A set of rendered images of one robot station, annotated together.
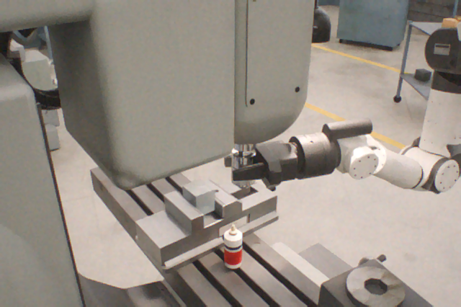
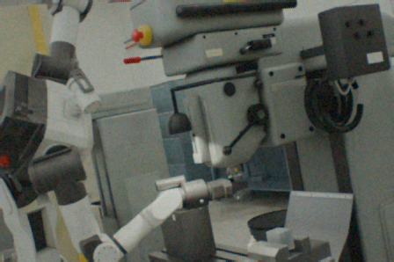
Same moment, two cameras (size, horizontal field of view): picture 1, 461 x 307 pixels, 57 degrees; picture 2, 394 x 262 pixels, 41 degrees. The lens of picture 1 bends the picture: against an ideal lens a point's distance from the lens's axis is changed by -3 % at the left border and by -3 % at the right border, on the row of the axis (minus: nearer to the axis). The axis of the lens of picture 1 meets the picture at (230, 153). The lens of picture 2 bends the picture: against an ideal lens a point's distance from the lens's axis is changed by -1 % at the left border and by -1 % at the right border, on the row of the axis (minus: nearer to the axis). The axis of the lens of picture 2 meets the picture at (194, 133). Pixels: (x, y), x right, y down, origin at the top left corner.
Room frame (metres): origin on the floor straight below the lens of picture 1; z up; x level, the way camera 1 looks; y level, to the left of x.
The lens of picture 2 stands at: (2.46, -0.02, 1.52)
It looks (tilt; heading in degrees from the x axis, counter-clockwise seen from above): 3 degrees down; 184
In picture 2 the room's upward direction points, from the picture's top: 11 degrees counter-clockwise
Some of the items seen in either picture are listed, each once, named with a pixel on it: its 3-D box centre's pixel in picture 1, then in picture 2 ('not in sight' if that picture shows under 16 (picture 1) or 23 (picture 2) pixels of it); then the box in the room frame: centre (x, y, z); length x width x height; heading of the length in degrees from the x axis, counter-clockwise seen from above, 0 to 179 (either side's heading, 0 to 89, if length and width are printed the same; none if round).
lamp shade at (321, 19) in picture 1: (312, 23); (178, 122); (0.87, -0.16, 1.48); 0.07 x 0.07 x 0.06
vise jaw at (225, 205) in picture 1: (217, 197); (267, 251); (0.90, 0.03, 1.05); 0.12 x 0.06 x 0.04; 37
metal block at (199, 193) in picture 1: (198, 197); (280, 239); (0.87, 0.08, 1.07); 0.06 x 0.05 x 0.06; 37
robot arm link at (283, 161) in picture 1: (287, 160); (210, 192); (0.75, -0.11, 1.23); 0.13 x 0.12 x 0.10; 17
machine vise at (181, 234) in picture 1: (209, 212); (276, 260); (0.89, 0.05, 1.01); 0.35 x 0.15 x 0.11; 127
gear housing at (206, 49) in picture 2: not in sight; (222, 51); (0.70, 0.01, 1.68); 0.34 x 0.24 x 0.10; 126
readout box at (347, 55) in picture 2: not in sight; (355, 40); (0.83, 0.41, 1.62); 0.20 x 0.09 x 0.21; 126
